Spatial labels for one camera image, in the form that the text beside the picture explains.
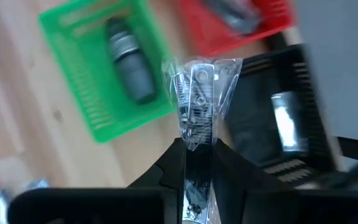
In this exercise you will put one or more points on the dark grey deodorant stick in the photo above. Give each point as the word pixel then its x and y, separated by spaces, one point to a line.
pixel 132 71

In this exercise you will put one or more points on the silver nail clipper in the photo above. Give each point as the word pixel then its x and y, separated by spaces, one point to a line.
pixel 199 102
pixel 5 199
pixel 286 124

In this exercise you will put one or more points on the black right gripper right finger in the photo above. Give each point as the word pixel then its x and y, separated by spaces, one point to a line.
pixel 232 177

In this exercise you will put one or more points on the red plastic slotted basket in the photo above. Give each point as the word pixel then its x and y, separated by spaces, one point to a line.
pixel 213 42

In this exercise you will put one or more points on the black plastic slotted basket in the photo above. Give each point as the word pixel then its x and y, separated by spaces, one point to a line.
pixel 253 124

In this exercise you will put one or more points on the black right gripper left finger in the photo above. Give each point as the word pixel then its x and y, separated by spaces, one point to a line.
pixel 169 177

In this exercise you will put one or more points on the green plastic slotted basket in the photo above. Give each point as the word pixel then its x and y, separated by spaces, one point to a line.
pixel 82 62

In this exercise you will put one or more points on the black comb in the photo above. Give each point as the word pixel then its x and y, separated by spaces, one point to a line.
pixel 235 15

